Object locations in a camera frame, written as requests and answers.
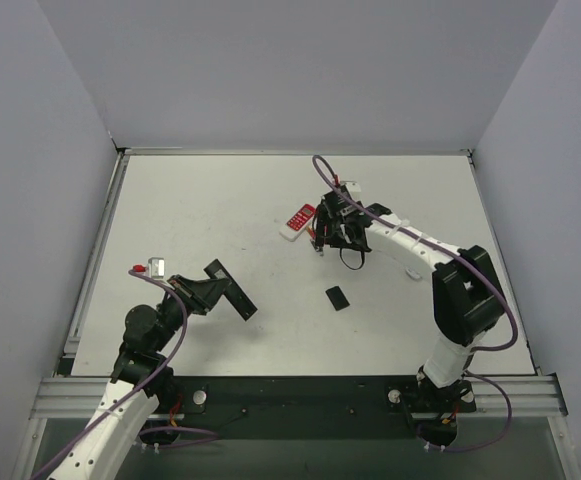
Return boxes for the black remote control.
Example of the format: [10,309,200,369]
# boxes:
[204,259,257,321]

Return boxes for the black battery cover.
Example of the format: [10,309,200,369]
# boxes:
[325,286,350,311]

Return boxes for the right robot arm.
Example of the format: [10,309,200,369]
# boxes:
[312,192,505,394]

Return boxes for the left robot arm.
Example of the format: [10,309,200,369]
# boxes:
[32,265,234,479]

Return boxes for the red and white remote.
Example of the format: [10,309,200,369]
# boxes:
[279,204,316,242]

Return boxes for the white remote control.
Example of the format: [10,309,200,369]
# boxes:
[406,269,420,280]

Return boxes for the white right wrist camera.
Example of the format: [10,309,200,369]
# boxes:
[341,181,361,203]

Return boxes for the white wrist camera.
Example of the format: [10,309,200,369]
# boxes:
[147,257,166,281]
[341,181,361,203]

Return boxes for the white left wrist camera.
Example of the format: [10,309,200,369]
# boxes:
[147,257,166,281]

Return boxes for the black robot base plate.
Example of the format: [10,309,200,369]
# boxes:
[137,372,476,446]

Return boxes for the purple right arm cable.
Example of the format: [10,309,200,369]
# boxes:
[311,154,519,454]

